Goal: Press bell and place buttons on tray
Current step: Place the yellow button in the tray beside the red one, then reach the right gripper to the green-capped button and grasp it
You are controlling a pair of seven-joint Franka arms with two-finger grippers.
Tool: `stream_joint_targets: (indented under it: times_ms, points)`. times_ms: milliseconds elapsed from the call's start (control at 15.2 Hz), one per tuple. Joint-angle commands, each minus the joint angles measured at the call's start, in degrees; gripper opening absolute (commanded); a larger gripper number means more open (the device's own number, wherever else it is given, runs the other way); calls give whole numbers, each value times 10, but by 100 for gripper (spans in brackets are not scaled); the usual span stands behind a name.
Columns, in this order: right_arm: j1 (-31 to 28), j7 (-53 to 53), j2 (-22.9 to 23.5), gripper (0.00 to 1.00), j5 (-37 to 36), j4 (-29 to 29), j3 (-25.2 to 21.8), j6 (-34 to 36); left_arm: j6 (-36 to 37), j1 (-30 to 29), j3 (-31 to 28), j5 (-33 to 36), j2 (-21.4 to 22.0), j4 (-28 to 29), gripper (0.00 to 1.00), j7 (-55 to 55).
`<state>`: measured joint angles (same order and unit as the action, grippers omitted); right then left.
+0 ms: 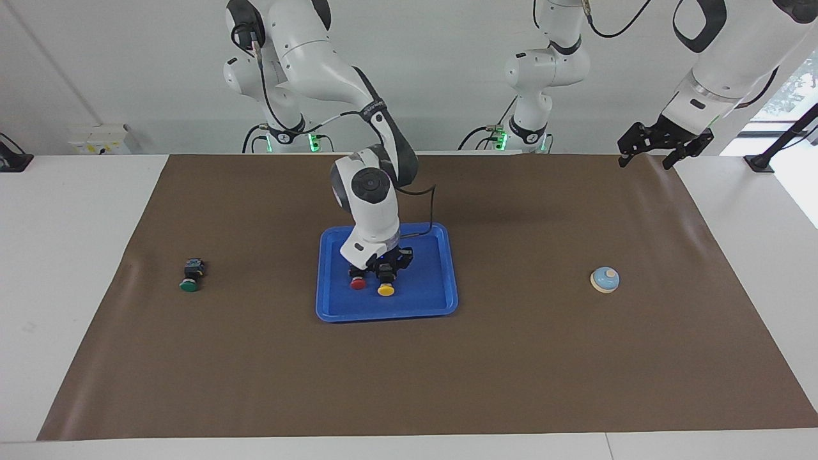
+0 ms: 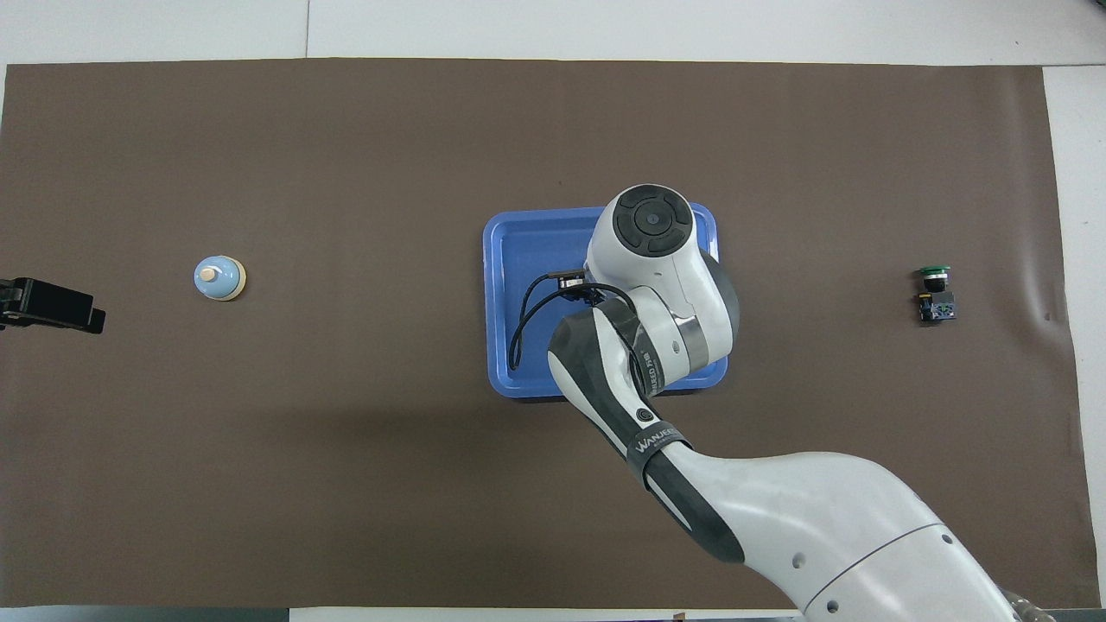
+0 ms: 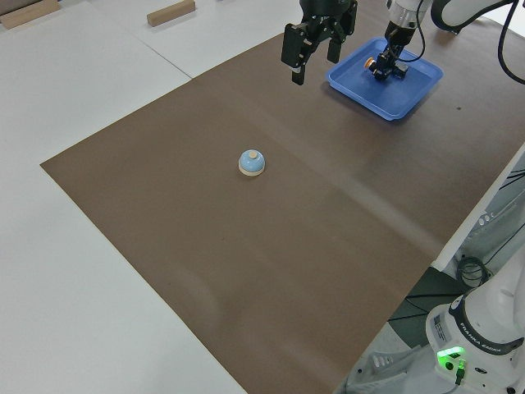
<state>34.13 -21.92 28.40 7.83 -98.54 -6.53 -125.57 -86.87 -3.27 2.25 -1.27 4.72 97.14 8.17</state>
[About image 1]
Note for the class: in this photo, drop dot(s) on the small black table clamp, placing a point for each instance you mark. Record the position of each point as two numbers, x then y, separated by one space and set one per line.
13 163

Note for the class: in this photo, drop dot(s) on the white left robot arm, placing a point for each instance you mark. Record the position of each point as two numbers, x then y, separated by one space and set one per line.
735 51

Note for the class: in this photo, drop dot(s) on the green push button switch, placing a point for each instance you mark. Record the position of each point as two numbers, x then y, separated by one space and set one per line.
189 285

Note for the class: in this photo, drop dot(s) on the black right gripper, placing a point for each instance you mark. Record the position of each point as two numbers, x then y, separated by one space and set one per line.
391 257

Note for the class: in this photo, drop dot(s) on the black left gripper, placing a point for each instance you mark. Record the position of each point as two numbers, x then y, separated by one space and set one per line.
668 135

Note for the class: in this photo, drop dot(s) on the white wall outlet box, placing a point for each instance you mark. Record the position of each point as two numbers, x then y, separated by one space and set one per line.
96 137

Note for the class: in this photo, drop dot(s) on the black clamp with slanted rod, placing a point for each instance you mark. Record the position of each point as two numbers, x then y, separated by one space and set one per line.
760 163

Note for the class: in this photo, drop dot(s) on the red push button switch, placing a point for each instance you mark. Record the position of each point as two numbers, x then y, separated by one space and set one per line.
358 285

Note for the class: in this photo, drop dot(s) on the blue plastic tray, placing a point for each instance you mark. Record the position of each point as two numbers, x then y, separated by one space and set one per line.
422 294

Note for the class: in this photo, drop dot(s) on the brown table mat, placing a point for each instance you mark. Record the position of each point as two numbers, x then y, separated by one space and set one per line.
409 377

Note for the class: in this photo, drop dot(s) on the light blue call bell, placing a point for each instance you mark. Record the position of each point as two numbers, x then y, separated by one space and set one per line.
603 280

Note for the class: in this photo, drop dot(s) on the yellow push button switch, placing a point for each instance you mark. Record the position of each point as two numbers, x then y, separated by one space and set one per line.
385 291

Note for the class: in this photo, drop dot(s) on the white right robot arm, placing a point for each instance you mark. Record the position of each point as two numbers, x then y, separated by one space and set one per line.
370 204

